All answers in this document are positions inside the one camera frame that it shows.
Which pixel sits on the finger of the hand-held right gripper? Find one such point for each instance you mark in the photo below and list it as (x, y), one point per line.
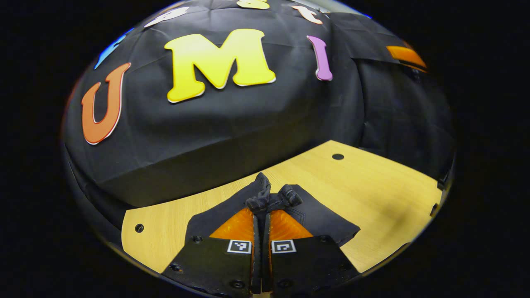
(405, 56)

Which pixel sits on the black jeans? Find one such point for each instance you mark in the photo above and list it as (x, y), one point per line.
(323, 219)

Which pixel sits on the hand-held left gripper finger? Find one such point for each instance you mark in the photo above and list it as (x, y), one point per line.
(256, 248)
(266, 248)

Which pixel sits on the black backdrop cloth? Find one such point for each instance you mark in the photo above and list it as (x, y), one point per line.
(232, 132)

